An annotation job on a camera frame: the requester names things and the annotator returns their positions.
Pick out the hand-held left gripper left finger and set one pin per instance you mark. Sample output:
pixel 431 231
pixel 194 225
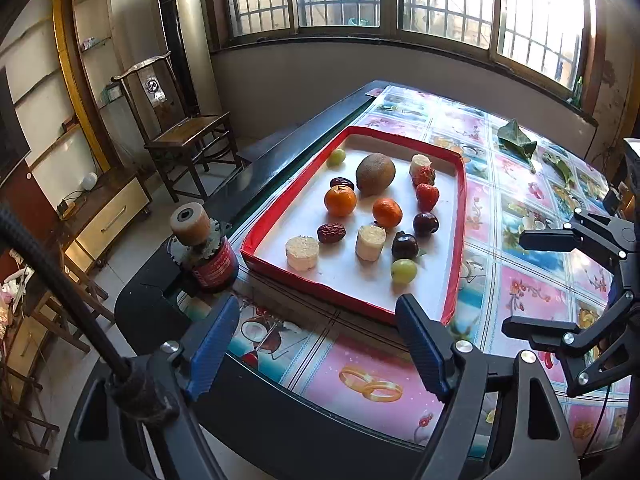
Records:
pixel 215 345

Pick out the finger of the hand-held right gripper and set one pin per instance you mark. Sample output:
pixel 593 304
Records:
pixel 540 330
pixel 550 240

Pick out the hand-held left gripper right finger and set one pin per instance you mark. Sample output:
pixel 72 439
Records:
pixel 422 345

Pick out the green grape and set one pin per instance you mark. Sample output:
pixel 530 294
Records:
pixel 336 156
pixel 404 270

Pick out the black cherry with leaf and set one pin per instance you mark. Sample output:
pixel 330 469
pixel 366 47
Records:
pixel 404 245

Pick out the red rimmed white tray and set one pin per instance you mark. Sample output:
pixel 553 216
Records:
pixel 340 280

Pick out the cut banana piece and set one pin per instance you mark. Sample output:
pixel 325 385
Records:
pixel 370 242

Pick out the dark purple plum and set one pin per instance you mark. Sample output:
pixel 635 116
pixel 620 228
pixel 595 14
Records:
pixel 425 222

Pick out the red strawberry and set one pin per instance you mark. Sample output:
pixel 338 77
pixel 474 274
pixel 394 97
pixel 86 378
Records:
pixel 427 196
pixel 424 176

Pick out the mandarin orange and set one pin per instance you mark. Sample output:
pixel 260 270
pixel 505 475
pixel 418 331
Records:
pixel 340 200
pixel 387 211

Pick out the dried red date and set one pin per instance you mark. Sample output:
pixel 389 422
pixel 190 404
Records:
pixel 331 232
pixel 342 183

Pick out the brown kiwi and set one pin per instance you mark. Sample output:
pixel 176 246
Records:
pixel 375 174

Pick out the fruit printed tablecloth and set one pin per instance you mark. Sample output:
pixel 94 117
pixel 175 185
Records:
pixel 520 280

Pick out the green leaf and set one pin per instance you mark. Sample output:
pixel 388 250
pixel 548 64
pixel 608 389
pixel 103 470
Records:
pixel 515 140
pixel 560 167

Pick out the small black box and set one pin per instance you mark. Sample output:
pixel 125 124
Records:
pixel 614 197

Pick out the red can with tan spool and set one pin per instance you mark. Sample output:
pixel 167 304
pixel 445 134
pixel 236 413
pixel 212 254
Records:
pixel 205 255

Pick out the green bottle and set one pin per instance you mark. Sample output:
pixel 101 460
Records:
pixel 578 91

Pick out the wooden stool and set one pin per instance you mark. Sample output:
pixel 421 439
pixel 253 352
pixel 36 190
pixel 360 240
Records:
pixel 75 285

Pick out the wooden drawer cabinet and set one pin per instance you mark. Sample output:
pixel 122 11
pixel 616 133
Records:
pixel 107 220

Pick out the white round lamp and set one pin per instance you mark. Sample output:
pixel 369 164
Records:
pixel 90 180

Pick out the wooden chair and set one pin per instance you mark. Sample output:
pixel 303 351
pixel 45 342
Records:
pixel 190 135

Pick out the small red card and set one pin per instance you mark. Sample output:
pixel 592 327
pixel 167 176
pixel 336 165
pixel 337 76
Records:
pixel 373 93

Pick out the dark television screen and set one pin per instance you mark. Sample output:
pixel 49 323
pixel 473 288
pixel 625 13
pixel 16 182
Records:
pixel 10 130

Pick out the tall standing air conditioner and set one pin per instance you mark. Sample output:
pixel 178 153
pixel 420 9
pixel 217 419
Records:
pixel 182 35

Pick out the gold framed wall shelf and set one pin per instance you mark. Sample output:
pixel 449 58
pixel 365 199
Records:
pixel 95 35

